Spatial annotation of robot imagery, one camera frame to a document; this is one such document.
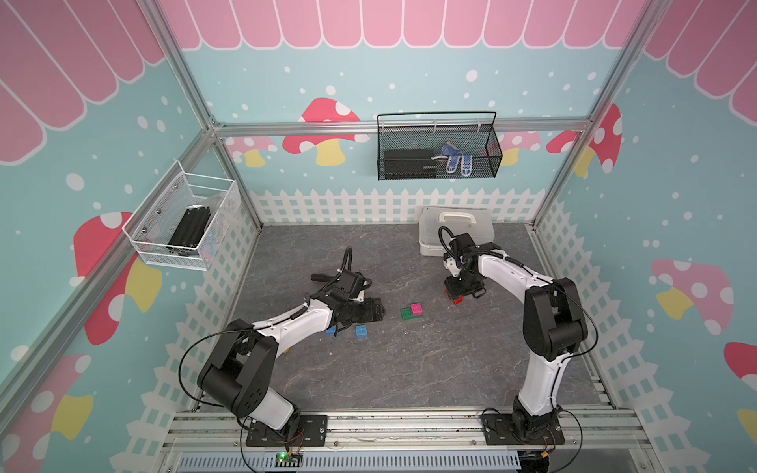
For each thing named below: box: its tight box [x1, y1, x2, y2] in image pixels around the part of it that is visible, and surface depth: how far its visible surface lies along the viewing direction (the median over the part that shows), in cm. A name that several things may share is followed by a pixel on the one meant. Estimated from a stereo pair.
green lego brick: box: [401, 307, 421, 322], surface depth 96 cm
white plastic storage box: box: [417, 205, 495, 258], surface depth 108 cm
